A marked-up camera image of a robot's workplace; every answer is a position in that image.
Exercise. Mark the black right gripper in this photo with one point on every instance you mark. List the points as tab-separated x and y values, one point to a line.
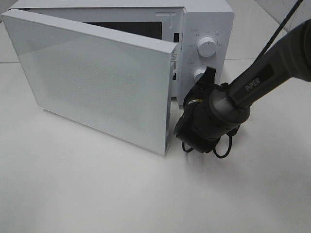
184	129

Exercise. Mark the white microwave door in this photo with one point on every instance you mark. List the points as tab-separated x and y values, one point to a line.
115	82

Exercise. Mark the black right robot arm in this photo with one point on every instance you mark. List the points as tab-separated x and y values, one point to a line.
211	110

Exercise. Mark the upper white power knob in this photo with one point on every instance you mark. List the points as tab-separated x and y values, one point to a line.
206	46

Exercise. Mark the white warning label sticker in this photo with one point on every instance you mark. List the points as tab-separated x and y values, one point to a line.
174	58

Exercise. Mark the white microwave oven body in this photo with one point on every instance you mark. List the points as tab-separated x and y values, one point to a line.
182	22

